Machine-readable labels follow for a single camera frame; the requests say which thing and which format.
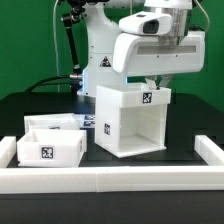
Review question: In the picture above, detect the white left fence bar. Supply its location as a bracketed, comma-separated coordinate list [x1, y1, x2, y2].
[0, 136, 16, 168]

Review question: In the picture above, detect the black cable bundle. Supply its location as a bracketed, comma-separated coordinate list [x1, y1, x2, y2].
[23, 75, 84, 94]

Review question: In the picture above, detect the white drawer box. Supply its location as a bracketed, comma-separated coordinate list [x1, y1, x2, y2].
[24, 113, 80, 132]
[17, 129, 87, 167]

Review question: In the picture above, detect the white right fence bar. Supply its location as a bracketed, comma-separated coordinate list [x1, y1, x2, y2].
[194, 135, 224, 167]

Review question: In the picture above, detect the white front fence bar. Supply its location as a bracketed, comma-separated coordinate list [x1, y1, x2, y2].
[0, 166, 224, 194]

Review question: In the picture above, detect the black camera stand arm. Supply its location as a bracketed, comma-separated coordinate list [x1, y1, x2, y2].
[61, 0, 86, 75]

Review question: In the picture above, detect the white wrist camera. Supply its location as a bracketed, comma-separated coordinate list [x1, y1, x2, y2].
[119, 11, 172, 36]

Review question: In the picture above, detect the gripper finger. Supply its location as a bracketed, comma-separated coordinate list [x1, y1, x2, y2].
[145, 76, 156, 89]
[161, 75, 173, 88]

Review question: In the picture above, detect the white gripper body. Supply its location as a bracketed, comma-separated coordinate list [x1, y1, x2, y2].
[112, 31, 205, 77]

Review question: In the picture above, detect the grey thin cable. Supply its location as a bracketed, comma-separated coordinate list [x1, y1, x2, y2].
[52, 0, 63, 94]

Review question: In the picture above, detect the marker tag sheet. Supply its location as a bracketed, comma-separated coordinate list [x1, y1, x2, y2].
[75, 114, 95, 128]

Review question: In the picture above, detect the white drawer cabinet frame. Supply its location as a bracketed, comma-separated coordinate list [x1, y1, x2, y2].
[95, 83, 171, 158]

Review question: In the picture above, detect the white fence bar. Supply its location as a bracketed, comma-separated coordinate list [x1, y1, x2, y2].
[0, 136, 16, 168]
[194, 135, 224, 167]
[0, 166, 224, 194]

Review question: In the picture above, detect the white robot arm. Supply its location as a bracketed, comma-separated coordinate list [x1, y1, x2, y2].
[67, 0, 205, 99]

